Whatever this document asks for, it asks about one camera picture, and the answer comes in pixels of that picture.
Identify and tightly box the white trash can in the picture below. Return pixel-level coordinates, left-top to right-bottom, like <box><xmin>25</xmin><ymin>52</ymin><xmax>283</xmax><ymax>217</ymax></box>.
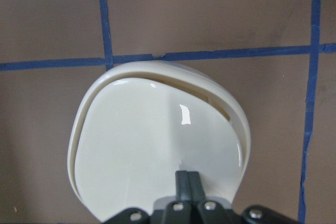
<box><xmin>67</xmin><ymin>61</ymin><xmax>251</xmax><ymax>221</ymax></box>

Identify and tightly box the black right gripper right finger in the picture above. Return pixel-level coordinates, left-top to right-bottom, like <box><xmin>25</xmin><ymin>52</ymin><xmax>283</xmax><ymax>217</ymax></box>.
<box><xmin>187</xmin><ymin>172</ymin><xmax>235</xmax><ymax>223</ymax></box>

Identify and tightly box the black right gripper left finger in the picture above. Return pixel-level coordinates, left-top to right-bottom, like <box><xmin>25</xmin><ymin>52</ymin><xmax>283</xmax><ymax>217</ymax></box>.
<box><xmin>149</xmin><ymin>170</ymin><xmax>193</xmax><ymax>224</ymax></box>

